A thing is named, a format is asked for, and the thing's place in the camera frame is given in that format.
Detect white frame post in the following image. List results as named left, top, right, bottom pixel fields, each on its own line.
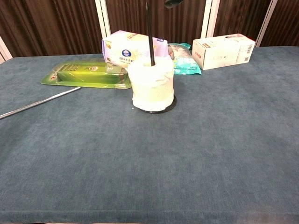
left=0, top=36, right=13, bottom=64
left=255, top=0, right=278, bottom=48
left=94, top=0, right=112, bottom=40
left=200, top=0, right=221, bottom=40

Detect green blister pack box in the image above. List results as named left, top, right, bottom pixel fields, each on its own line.
left=40, top=61, right=133, bottom=90

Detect purple white tissue pack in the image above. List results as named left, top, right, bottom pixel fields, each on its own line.
left=101, top=30, right=169, bottom=70

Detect blue-grey carpeted table top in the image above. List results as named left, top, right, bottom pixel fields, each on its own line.
left=0, top=45, right=299, bottom=224

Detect silver metal rod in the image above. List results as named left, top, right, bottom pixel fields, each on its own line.
left=0, top=86, right=81, bottom=120

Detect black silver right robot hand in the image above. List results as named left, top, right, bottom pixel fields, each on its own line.
left=163, top=0, right=184, bottom=9

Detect teal wet wipes pack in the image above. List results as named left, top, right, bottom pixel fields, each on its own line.
left=167, top=42, right=203, bottom=76

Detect black paper towel stand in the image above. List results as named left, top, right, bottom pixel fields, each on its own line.
left=133, top=2, right=178, bottom=115

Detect white paper towel roll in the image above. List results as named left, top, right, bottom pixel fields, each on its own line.
left=127, top=57, right=175, bottom=112

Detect white cardboard box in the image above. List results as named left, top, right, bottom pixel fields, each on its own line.
left=192, top=34, right=256, bottom=71

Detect dark brown curtain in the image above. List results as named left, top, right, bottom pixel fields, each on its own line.
left=0, top=0, right=299, bottom=58

